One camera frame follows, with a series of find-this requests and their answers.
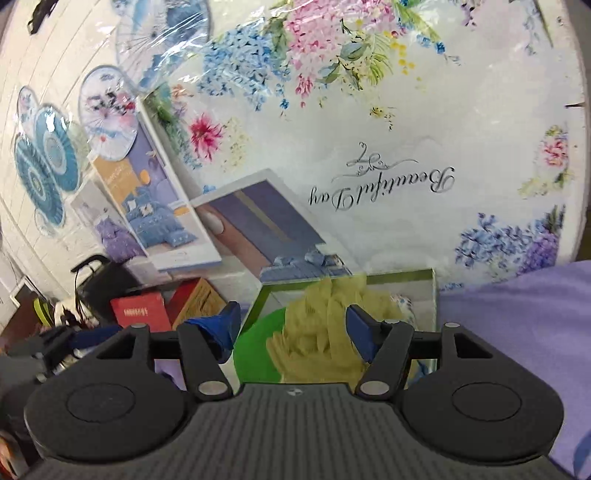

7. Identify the green white slipper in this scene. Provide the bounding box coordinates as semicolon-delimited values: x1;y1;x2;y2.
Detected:
233;308;286;384

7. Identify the olive green fluffy cloth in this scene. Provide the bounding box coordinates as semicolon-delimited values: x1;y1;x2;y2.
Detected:
266;275;405;389

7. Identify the floral oven mitt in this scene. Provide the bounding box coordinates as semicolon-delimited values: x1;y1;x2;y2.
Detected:
391;295;416;325

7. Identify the red snack box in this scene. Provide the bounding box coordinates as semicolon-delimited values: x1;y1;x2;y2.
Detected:
110;278;226;332

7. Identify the black portable speaker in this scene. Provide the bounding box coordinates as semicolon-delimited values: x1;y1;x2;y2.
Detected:
71;254;140;326

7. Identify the green open cardboard box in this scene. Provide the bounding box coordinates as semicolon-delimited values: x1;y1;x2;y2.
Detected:
225;270;437;388

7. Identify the purple bedding poster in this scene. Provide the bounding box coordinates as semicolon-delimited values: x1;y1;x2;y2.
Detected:
69;175;146;280

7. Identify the blue bedroom picture card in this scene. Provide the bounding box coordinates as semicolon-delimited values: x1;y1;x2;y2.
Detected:
190;169;360;283

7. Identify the teal paper fan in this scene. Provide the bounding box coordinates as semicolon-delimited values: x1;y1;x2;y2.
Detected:
13;133;65;227
33;104;80;192

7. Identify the blue bedding poster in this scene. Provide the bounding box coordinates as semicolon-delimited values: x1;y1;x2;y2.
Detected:
92;101;221;272

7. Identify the purple floral bedsheet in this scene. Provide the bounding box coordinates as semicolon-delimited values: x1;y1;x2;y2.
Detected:
438;261;591;479

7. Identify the floral white bedding package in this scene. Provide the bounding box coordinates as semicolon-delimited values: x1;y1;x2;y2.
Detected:
144;1;588;288

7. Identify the white floral paper fan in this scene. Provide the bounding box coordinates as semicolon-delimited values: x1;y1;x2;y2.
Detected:
78;65;138;161

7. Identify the blue landscape paper fan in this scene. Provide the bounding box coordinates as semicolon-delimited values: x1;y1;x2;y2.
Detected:
113;0;211;93

